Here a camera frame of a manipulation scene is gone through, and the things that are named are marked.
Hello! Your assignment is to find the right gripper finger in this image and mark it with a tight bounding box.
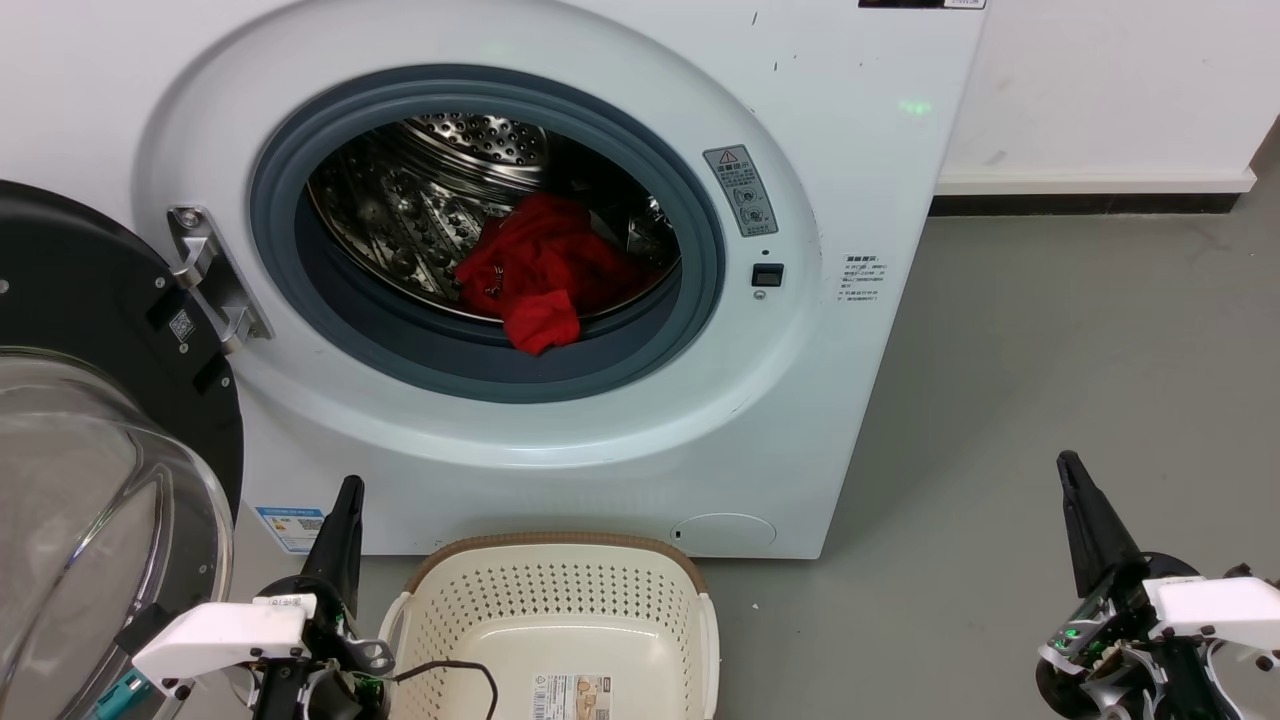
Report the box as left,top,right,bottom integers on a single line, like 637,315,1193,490
1057,450,1147,599

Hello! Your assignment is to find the metal door hinge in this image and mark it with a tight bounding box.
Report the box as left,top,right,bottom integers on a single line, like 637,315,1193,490
167,205,273,353

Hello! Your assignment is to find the small printed text sticker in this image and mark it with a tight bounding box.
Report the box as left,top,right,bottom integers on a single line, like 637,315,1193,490
838,255,887,304

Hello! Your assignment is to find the black washer door with glass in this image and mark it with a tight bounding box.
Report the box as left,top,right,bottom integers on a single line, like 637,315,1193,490
0,180,246,720

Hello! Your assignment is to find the cream plastic laundry basket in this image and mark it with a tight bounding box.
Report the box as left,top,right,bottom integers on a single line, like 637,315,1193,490
378,532,721,720

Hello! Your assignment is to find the blue energy label sticker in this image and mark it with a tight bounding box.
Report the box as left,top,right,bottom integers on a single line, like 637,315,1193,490
255,506,326,554

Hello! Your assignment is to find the grey warning sticker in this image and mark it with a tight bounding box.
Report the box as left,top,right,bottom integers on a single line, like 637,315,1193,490
703,145,779,238

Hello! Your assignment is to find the white and black wall baseboard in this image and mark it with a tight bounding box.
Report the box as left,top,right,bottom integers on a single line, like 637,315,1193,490
930,168,1258,216

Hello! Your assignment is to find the white front-load washing machine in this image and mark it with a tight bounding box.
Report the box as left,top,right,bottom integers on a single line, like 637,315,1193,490
0,0,991,561

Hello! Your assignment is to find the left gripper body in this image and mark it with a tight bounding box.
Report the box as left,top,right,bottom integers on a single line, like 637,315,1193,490
132,595,393,720

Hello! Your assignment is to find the oval drain filter cover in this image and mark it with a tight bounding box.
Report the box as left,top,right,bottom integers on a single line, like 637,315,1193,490
670,513,777,551

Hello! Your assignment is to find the grey rubber door gasket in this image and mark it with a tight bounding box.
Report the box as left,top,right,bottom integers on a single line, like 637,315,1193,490
250,65,726,404

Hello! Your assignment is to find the stainless steel washing machine drum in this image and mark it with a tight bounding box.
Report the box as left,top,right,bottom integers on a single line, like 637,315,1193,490
307,113,683,323

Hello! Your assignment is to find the red cloth garment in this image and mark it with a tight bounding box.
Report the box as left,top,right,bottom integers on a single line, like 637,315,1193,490
455,192,661,356

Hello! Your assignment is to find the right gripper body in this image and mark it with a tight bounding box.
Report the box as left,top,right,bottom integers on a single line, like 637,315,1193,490
1035,556,1280,720

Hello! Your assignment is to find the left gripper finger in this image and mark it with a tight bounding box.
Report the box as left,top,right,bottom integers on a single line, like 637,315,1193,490
300,475,366,614

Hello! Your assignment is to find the printed product label with barcode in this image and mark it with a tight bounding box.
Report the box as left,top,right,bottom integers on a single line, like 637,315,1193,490
532,673,613,720

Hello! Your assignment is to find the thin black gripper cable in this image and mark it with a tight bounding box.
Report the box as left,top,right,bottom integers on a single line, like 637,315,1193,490
390,660,499,720

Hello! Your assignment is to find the teal left cable connector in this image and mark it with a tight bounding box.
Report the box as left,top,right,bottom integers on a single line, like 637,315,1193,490
95,672,151,720

